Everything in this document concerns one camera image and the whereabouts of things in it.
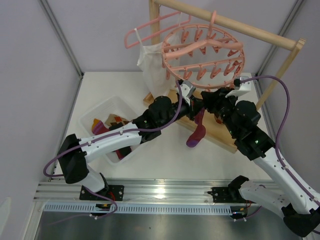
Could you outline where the beige argyle sock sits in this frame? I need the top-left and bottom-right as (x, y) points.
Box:
(214, 115), (223, 125)
(104, 113), (130, 127)

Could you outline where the pink round clip hanger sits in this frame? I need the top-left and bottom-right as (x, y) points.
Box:
(161, 11), (245, 90)

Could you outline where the white plastic basket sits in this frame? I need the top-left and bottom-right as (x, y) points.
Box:
(78, 95), (141, 166)

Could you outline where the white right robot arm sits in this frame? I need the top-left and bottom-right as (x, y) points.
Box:
(201, 88), (320, 238)

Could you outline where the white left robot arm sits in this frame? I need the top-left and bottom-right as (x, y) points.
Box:
(57, 96), (204, 193)

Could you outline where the pink clothes hanger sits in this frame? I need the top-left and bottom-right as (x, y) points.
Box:
(123, 11), (192, 49)

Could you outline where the wooden clothes rack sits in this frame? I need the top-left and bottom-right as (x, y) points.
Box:
(148, 0), (306, 153)

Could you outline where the white camisole top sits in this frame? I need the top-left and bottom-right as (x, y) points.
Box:
(134, 28), (174, 98)

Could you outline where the magenta striped sock yellow cuff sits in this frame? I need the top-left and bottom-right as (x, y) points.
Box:
(91, 118), (110, 136)

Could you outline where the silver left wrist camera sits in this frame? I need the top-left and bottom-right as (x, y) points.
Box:
(175, 79), (196, 105)

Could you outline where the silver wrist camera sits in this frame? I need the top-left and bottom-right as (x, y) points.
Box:
(175, 79), (196, 105)
(225, 76), (252, 98)

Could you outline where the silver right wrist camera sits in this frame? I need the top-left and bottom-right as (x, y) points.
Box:
(225, 76), (252, 98)

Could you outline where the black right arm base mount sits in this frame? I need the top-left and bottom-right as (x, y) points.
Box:
(207, 186), (243, 203)

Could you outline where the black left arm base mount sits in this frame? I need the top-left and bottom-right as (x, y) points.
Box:
(79, 185), (125, 201)

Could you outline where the white slotted cable duct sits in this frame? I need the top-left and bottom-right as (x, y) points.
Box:
(43, 202), (245, 216)

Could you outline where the aluminium mounting rail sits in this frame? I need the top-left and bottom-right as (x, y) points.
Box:
(33, 178), (231, 205)

